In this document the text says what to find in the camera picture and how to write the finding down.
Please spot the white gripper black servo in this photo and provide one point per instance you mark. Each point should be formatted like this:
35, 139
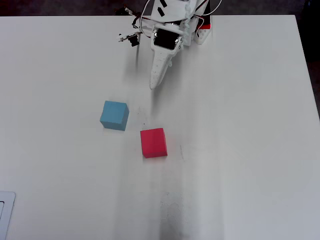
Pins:
165, 39

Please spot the blue foam cube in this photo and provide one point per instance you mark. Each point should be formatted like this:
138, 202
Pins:
113, 115

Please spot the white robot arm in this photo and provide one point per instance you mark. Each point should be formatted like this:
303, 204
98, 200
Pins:
172, 10

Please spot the white red robot base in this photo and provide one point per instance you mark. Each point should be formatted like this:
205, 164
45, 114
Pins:
203, 33

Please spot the red foam cube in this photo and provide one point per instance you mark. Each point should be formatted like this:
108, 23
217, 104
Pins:
153, 143

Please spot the small black electronic part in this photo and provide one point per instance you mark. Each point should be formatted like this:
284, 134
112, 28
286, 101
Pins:
123, 11

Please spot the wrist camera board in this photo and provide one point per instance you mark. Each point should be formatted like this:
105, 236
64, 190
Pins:
133, 40

